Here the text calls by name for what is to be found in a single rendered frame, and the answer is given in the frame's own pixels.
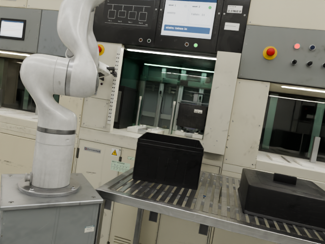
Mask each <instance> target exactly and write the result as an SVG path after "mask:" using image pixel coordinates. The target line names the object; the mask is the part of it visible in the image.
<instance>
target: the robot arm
mask: <svg viewBox="0 0 325 244"><path fill-rule="evenodd" d="M104 1H105V0H63V1H62V3H61V5H60V8H59V14H58V20H57V32H58V35H59V38H60V40H61V41H62V43H63V44H64V45H65V46H66V47H67V48H68V49H67V50H66V53H65V57H66V58H63V57H58V56H52V55H46V54H32V55H29V56H27V57H26V58H25V59H24V60H23V62H22V64H21V67H20V72H19V73H20V77H21V80H22V83H23V85H24V86H25V88H26V89H27V91H28V92H29V94H30V95H31V97H32V98H33V100H34V102H35V104H36V106H37V110H38V122H37V131H36V139H35V147H34V155H33V163H32V172H30V174H27V173H25V178H23V179H21V180H20V181H19V182H18V186H17V187H18V189H19V190H20V191H21V192H23V193H25V194H28V195H32V196H37V197H61V196H66V195H70V194H73V193H75V192H77V191H78V190H79V188H80V182H79V181H77V180H76V179H74V178H71V169H72V162H73V154H74V144H75V136H76V129H77V116H76V114H75V113H74V112H72V111H71V110H69V109H67V108H65V107H63V106H62V105H60V104H59V103H57V102H56V101H55V99H54V98H53V95H54V94H57V95H64V96H71V97H77V98H87V97H91V96H93V95H94V94H95V93H96V91H97V90H98V86H99V79H100V80H102V81H104V77H106V76H109V75H110V74H112V75H113V76H115V77H117V72H116V71H115V67H109V66H107V65H106V64H104V63H102V62H100V61H99V48H98V44H97V41H96V38H95V36H94V33H93V21H94V11H95V7H97V6H98V5H100V4H101V3H103V2H104ZM110 71H112V72H110Z"/></svg>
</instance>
